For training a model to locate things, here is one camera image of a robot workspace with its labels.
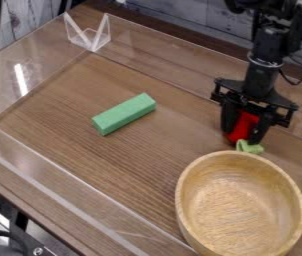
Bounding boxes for red plush strawberry green leaf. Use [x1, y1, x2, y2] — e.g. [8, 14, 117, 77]
[225, 112, 264, 155]

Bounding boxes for wooden oval bowl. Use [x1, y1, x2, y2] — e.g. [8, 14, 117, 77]
[175, 150, 302, 256]

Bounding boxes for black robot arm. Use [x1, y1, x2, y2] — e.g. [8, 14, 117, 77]
[211, 0, 302, 145]

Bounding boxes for clear acrylic tray enclosure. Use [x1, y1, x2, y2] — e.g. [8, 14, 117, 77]
[0, 12, 302, 256]

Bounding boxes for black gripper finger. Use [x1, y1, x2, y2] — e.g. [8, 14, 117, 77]
[220, 99, 240, 133]
[248, 113, 272, 145]

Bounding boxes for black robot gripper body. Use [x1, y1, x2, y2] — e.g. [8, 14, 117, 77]
[211, 78, 297, 128]

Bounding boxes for green rectangular foam block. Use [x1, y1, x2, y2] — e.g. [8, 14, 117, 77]
[92, 93, 156, 136]

